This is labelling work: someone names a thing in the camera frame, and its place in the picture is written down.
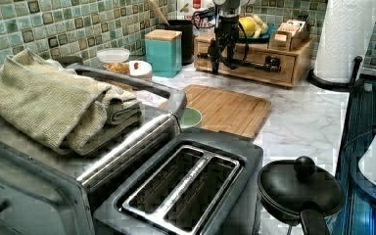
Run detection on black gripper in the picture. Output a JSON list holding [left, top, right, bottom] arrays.
[[208, 15, 239, 74]]

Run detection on cereal jar with clear lid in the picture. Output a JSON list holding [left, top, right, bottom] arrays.
[[96, 48, 130, 74]]

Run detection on green ceramic bowl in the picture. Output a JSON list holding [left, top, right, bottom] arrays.
[[179, 107, 203, 129]]

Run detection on black utensil holder pot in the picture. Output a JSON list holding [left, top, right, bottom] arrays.
[[160, 20, 194, 66]]

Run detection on bamboo cutting board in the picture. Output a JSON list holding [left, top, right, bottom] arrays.
[[158, 83, 272, 140]]

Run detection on white lidded dish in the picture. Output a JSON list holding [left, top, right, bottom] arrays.
[[128, 61, 153, 80]]

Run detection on wooden spoon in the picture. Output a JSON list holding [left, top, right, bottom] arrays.
[[148, 0, 169, 25]]

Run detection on paper towel roll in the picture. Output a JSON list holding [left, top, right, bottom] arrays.
[[314, 0, 376, 72]]

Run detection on black pan lid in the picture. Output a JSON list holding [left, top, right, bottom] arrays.
[[258, 156, 345, 235]]

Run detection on teal canister with wooden lid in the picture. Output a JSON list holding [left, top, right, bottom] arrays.
[[145, 29, 182, 78]]

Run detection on wooden tea bag caddy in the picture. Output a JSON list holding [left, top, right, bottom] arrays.
[[267, 20, 310, 52]]

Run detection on toy banana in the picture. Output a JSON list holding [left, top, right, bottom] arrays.
[[253, 15, 268, 38]]

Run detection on blue plate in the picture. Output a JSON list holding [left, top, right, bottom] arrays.
[[238, 26, 275, 43]]

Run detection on black silver toaster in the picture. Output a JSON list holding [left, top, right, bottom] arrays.
[[94, 127, 263, 235]]

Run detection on silver toaster oven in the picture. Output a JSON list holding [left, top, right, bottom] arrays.
[[0, 64, 187, 235]]

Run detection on beige folded towel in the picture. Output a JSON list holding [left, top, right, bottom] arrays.
[[0, 49, 142, 156]]

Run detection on black drawer handle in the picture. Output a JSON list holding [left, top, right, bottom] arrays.
[[196, 52, 281, 72]]

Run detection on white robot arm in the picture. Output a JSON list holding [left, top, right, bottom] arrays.
[[208, 0, 255, 74]]

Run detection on cereal box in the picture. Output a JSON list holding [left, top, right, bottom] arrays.
[[176, 0, 215, 26]]

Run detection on black paper towel holder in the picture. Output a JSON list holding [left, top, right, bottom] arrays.
[[306, 56, 363, 92]]

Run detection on wooden drawer box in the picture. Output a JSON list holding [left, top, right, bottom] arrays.
[[194, 35, 315, 88]]

